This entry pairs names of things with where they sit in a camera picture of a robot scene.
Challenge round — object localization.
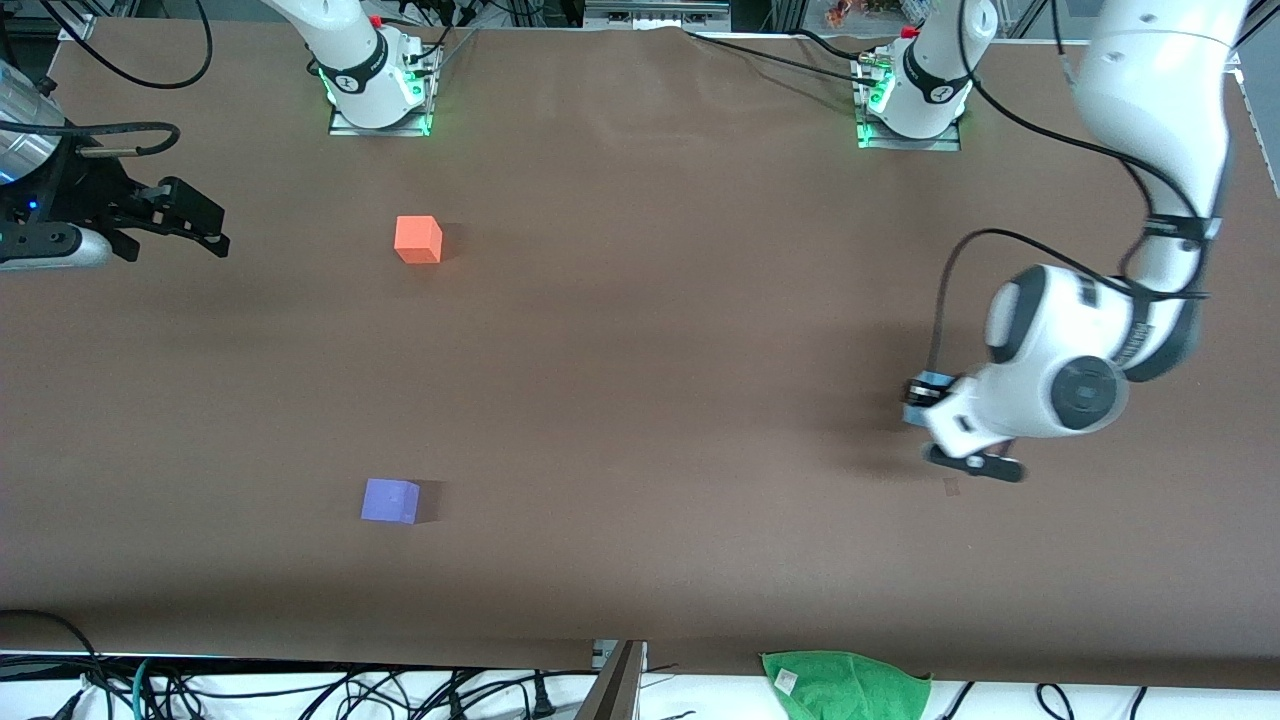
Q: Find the blue foam block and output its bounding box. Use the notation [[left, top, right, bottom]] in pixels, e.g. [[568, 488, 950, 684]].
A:
[[903, 370, 953, 429]]

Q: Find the orange foam block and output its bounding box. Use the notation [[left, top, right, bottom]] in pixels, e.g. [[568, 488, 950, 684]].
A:
[[394, 215, 444, 265]]

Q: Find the purple foam block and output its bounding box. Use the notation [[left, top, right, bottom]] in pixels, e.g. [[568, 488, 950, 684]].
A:
[[361, 478, 421, 525]]

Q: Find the brown table cover sheet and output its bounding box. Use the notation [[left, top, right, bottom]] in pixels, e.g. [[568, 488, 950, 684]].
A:
[[0, 18, 1280, 691]]

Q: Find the green microfibre cloth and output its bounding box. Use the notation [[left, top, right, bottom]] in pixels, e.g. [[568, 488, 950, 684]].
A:
[[760, 650, 933, 720]]

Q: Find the aluminium profile bar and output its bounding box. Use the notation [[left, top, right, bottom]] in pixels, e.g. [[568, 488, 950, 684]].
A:
[[575, 640, 649, 720]]

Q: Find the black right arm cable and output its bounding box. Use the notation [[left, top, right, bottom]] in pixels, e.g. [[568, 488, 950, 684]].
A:
[[0, 0, 214, 159]]

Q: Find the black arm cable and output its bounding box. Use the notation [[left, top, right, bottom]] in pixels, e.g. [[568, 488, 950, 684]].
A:
[[0, 0, 214, 159], [928, 0, 1217, 383]]

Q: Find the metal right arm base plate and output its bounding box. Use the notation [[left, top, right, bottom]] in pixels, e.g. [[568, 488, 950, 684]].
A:
[[328, 45, 434, 138]]

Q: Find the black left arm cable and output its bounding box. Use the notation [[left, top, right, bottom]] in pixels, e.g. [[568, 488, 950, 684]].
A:
[[928, 0, 1217, 383]]

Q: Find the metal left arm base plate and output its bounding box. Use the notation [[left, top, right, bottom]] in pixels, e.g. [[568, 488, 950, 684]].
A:
[[855, 55, 963, 153]]

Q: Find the black cable on table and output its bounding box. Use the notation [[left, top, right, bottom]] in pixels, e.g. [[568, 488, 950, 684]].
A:
[[685, 28, 883, 85]]

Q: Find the black looped floor cable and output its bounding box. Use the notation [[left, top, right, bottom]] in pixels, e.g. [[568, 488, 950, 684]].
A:
[[0, 608, 109, 720]]

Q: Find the teal cable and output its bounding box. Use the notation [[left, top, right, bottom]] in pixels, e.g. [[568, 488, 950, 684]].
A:
[[132, 657, 163, 720]]

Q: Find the aluminium rail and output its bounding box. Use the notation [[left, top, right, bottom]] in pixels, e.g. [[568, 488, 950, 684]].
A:
[[585, 0, 731, 31]]

